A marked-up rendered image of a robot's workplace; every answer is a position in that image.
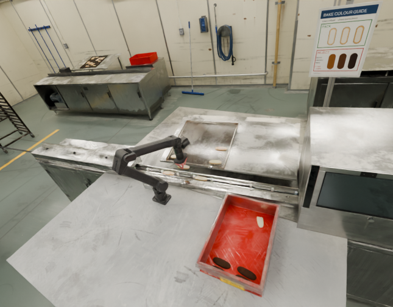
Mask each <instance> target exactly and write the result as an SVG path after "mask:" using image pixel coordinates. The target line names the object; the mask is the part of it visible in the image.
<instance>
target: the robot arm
mask: <svg viewBox="0 0 393 307"><path fill-rule="evenodd" d="M189 144H190V141H189V140H188V138H186V137H182V138H179V137H177V136H174V135H170V136H168V137H166V138H164V139H160V140H158V141H154V142H151V143H147V144H143V145H140V146H136V147H128V148H122V149H118V150H116V152H115V156H114V159H113V165H112V170H114V171H115V172H116V173H118V174H119V175H125V176H128V177H130V178H133V179H135V180H138V181H140V182H143V183H145V184H148V185H151V186H153V188H152V189H153V191H154V194H155V195H154V196H153V198H152V200H153V201H154V202H157V203H160V204H162V205H166V204H167V203H168V201H169V200H170V198H171V195H170V194H167V193H166V190H167V188H168V183H167V182H166V181H164V180H162V179H161V178H159V177H152V176H150V175H147V174H145V173H143V172H141V171H139V170H137V169H134V168H132V167H130V166H128V163H129V162H131V161H134V160H136V158H137V157H140V156H142V155H146V154H149V153H152V152H155V151H158V150H162V149H165V148H168V147H173V149H174V153H175V156H176V158H175V160H174V163H175V164H176V165H177V166H179V167H180V168H181V169H183V167H184V165H185V164H186V160H187V156H186V155H187V153H183V151H182V149H184V148H185V147H187V146H188V145H189ZM184 162H185V163H184ZM180 165H182V167H181V166H180Z"/></svg>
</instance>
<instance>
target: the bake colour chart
mask: <svg viewBox="0 0 393 307"><path fill-rule="evenodd" d="M382 3H383V1H374V2H365V3H359V4H349V5H340V6H334V7H324V8H319V15H318V20H317V27H316V34H315V39H314V46H313V53H312V58H311V64H310V72H309V77H359V76H360V74H361V71H362V68H363V64H364V61H365V58H366V55H367V51H368V48H369V45H370V41H371V39H372V35H373V32H374V29H375V25H376V23H377V19H378V16H379V13H380V9H381V6H382Z"/></svg>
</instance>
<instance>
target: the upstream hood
mask: <svg viewBox="0 0 393 307"><path fill-rule="evenodd" d="M31 154H32V155H33V156H34V157H37V158H43V159H47V160H54V161H60V162H64V163H71V164H77V165H81V166H88V167H91V168H98V169H105V170H108V171H114V170H112V165H113V159H114V156H115V152H110V151H104V150H96V149H87V148H82V147H73V146H64V145H59V144H51V143H44V144H43V145H41V146H40V147H39V148H37V149H35V150H34V151H33V152H31ZM140 162H142V160H141V158H140V157H137V158H136V160H134V161H131V162H129V163H128V166H130V167H132V168H134V167H135V165H136V164H137V163H138V164H139V163H140Z"/></svg>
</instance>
